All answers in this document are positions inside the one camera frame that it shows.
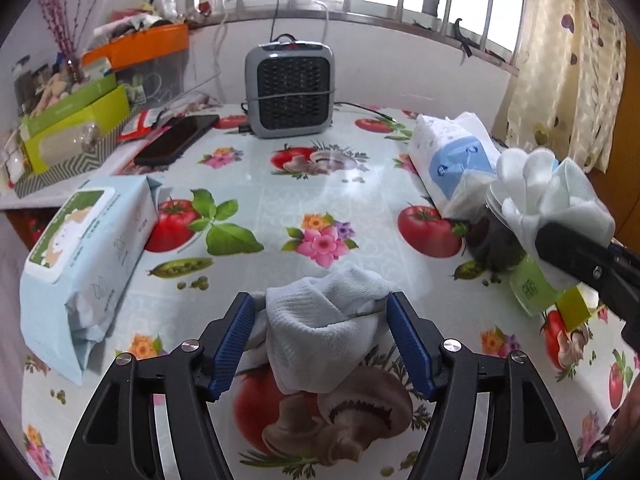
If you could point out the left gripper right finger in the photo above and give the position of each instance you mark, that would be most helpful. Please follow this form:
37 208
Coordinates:
525 436

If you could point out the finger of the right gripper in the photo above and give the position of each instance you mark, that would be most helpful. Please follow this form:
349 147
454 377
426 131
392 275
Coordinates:
612 271

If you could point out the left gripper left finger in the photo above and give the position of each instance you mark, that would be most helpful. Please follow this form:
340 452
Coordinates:
116 436

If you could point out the grey white sock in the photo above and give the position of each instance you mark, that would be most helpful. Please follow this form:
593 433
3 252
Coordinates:
315 331

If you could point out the blue face masks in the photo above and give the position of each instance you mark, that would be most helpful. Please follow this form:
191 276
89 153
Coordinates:
564 195

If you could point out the person's right hand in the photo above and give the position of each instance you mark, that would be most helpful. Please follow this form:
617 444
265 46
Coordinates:
626 422

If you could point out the yellow-green cardboard box tray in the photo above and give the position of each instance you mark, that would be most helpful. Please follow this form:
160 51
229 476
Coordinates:
577 305

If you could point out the green cream jar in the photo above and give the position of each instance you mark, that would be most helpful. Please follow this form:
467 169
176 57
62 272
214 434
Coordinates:
531 289

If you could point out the clear lidded plastic jar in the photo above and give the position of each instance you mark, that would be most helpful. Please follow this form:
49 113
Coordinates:
490 240

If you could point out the wet wipes pack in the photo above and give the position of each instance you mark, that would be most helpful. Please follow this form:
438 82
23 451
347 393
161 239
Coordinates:
76 273

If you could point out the heart patterned curtain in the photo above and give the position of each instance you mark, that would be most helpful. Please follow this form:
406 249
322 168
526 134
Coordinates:
571 71

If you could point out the blue tissue pack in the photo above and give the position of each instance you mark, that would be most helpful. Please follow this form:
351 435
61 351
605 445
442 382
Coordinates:
456 161

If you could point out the zigzag patterned tray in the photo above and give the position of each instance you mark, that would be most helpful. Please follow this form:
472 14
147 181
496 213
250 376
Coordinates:
73 167

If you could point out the black smartphone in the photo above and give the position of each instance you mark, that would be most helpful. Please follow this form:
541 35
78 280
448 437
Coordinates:
173 142

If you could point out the green boxes stack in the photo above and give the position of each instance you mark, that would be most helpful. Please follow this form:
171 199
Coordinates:
103 102

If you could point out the grey space heater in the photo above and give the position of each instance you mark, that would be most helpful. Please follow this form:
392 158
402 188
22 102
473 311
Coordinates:
289 88

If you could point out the orange lidded storage box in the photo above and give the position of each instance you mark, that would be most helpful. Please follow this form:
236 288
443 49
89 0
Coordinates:
140 47

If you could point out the purple flower branches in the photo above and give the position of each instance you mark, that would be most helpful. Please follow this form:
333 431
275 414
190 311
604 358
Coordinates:
67 28

